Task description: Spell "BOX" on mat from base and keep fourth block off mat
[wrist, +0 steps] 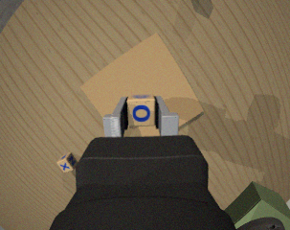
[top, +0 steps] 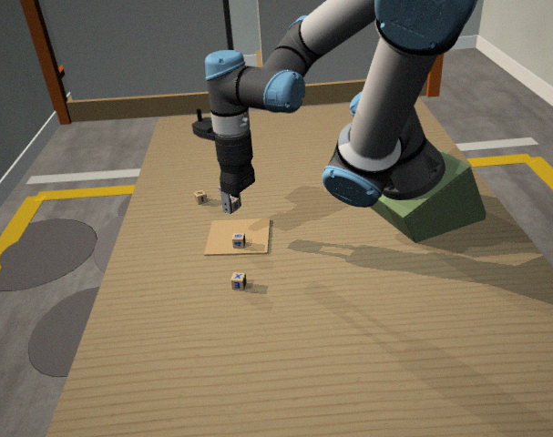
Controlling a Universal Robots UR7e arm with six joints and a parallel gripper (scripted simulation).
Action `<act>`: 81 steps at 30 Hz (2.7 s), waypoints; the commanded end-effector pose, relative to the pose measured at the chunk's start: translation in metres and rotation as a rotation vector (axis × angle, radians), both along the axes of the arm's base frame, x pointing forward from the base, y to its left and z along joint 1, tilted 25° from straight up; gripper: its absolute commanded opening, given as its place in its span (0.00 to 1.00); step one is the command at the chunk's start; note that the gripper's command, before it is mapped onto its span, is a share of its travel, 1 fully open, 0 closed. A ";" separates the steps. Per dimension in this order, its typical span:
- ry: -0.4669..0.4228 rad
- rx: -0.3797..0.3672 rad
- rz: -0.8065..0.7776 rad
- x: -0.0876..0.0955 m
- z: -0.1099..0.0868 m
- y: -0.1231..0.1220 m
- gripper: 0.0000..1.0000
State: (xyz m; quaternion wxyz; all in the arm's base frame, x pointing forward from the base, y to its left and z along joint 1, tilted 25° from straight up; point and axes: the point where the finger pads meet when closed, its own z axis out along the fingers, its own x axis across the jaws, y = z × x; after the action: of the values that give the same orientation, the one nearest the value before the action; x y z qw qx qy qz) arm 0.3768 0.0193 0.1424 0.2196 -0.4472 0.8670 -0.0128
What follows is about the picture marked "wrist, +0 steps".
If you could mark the wooden letter block with blue x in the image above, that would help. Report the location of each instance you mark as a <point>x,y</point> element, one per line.
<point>67,162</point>

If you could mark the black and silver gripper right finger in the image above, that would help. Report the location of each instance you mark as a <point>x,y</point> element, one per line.
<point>169,120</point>

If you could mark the tan flat mat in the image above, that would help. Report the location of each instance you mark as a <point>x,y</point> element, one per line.
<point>147,68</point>

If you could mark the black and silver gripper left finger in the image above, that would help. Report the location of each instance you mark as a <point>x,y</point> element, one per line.
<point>116,123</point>

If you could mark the tan block with blue letter o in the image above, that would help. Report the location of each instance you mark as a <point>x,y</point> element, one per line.
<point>141,110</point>

